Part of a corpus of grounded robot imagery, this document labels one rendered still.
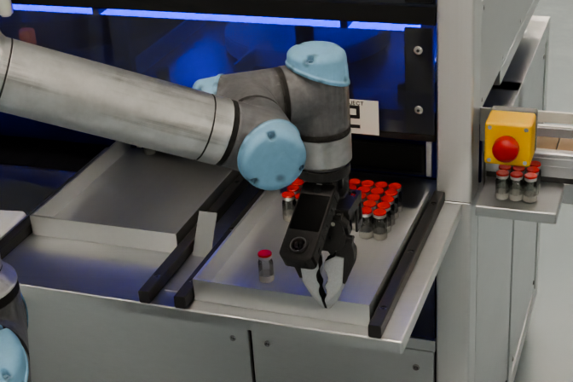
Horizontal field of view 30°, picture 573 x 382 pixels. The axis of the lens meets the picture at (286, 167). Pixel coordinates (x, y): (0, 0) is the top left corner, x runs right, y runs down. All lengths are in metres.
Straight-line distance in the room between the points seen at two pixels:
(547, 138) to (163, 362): 0.87
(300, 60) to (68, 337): 1.12
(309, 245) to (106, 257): 0.46
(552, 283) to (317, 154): 1.98
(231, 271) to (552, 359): 1.48
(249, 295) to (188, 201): 0.35
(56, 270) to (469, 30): 0.72
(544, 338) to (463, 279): 1.19
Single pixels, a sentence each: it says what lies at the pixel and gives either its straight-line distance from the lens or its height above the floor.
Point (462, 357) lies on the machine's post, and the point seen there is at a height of 0.58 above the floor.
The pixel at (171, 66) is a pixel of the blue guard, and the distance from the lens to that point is 1.84.
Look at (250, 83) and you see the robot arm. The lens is 1.27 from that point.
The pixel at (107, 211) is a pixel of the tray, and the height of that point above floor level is 0.88.
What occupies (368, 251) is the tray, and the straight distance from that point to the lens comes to 1.63.
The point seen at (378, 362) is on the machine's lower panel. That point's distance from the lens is 1.98.
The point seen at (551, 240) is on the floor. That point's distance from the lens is 3.46.
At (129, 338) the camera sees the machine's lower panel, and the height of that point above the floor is 0.50.
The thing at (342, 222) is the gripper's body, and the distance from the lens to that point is 1.37.
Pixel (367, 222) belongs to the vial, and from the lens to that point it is 1.65.
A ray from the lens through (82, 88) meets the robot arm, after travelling 1.10.
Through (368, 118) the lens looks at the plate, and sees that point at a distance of 1.74.
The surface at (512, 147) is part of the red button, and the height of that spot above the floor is 1.00.
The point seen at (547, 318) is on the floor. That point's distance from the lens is 3.08.
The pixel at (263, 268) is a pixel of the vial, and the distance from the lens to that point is 1.55.
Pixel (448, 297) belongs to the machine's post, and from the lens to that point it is 1.86.
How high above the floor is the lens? 1.70
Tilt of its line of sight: 26 degrees down
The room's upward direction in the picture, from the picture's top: 4 degrees counter-clockwise
